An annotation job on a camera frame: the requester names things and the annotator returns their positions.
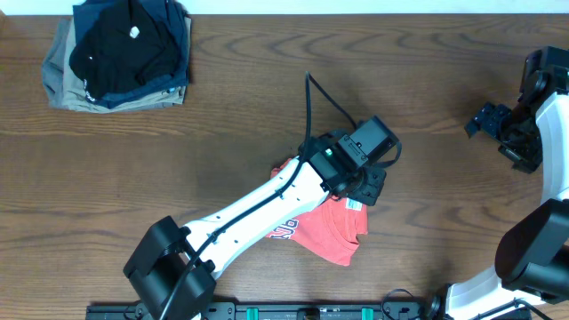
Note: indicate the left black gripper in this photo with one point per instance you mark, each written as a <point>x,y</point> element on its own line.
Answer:
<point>373,186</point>

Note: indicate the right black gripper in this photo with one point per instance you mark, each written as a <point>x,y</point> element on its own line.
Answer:
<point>496,123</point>

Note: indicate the coral red t-shirt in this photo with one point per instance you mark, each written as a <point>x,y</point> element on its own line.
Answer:
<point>330,231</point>

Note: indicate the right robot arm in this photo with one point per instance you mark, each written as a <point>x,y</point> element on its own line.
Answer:
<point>531,262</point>

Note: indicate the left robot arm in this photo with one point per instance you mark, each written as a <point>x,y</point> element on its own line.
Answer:
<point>174,269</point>

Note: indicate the navy folded garment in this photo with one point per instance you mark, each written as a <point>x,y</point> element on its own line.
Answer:
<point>171,14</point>

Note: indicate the khaki folded garment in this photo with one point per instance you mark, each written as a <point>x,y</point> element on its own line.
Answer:
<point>74,97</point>

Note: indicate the grey folded garment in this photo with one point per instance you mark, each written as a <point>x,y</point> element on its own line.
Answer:
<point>53,65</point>

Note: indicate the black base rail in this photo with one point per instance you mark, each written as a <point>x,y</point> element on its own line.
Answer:
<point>232,311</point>

